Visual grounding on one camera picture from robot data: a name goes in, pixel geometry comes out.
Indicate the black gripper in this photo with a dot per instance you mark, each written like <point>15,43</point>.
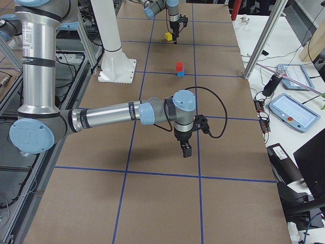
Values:
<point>183,136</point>
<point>174,27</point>

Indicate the yellow wooden block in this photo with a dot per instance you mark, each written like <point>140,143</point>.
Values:
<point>168,36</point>

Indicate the red wooden block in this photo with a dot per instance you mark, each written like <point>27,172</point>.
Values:
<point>179,67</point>

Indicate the blue wooden block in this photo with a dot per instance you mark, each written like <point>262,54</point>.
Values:
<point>181,73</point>

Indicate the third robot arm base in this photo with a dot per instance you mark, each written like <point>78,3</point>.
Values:
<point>11,31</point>

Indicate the red fire extinguisher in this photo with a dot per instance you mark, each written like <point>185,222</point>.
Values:
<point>235,10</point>

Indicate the black cylinder device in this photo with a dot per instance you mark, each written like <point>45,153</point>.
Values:
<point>272,85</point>

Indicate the near teach pendant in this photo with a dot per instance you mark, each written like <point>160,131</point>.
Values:
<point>293,113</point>

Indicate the teach pendant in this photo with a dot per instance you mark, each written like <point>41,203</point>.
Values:
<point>293,113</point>
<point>296,73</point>

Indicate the black monitor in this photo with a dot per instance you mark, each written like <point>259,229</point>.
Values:
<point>310,160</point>

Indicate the far teach pendant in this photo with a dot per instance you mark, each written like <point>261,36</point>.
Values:
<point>296,73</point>

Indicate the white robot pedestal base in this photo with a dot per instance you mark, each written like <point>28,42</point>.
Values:
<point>115,66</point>

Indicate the aluminium frame post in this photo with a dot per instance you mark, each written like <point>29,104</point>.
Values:
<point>270,24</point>

